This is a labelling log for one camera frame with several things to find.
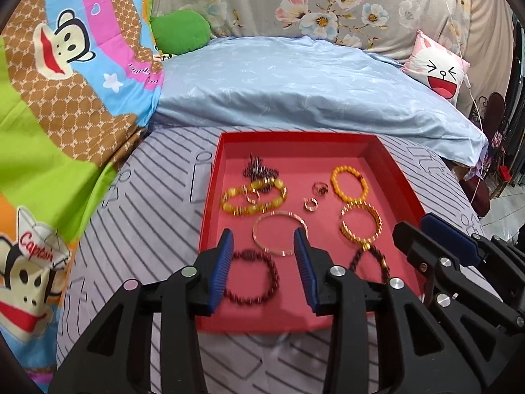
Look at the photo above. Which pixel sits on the white cartoon face pillow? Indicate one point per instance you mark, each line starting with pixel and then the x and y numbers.
pixel 434 69

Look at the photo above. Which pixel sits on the light blue quilt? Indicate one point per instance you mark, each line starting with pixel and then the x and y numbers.
pixel 307 86

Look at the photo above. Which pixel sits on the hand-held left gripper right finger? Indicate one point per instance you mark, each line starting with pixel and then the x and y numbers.
pixel 305 266

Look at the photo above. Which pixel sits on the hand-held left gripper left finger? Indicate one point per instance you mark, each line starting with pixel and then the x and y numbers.
pixel 219 266

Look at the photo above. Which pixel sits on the textured gold bangle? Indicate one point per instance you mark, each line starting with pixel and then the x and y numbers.
pixel 375 217

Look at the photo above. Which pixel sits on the smooth gold bangle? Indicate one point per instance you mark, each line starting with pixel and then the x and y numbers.
pixel 279 212

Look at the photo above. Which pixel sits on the hanging dark clothes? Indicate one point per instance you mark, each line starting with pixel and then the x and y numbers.
pixel 517 111

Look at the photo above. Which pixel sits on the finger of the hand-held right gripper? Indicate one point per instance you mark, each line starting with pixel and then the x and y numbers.
pixel 414 246
pixel 447 234

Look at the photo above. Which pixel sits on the beige cloth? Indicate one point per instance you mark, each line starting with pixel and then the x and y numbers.
pixel 488 28

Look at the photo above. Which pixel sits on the red jewelry tray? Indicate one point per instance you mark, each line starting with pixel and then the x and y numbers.
pixel 287 160

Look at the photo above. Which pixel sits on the grey striped bedsheet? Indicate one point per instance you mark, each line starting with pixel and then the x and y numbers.
pixel 164 213

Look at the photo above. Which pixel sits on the dark maroon chair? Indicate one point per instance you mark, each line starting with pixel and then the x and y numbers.
pixel 496 106

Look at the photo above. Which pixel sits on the cartoon monkey blanket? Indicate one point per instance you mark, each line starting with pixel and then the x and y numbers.
pixel 82 90

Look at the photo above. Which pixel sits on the green pillow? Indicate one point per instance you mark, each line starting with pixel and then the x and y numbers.
pixel 180 33

